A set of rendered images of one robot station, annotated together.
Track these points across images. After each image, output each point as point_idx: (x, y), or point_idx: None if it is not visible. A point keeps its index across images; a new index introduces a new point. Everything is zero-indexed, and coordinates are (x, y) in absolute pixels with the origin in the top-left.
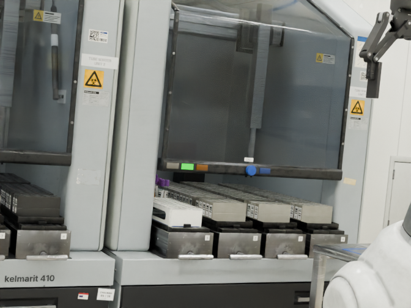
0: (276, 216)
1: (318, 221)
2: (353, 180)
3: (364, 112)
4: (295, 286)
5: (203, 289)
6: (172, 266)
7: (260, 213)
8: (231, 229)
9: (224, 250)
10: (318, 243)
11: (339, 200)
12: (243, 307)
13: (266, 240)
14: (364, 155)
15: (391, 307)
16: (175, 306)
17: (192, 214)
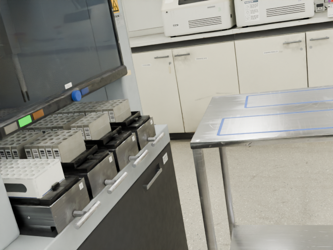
0: (102, 127)
1: (125, 115)
2: (129, 71)
3: (119, 9)
4: (141, 179)
5: (94, 236)
6: (66, 237)
7: (91, 132)
8: (92, 163)
9: (96, 186)
10: (142, 135)
11: (127, 91)
12: (121, 223)
13: (117, 155)
14: (129, 46)
15: None
16: None
17: (53, 170)
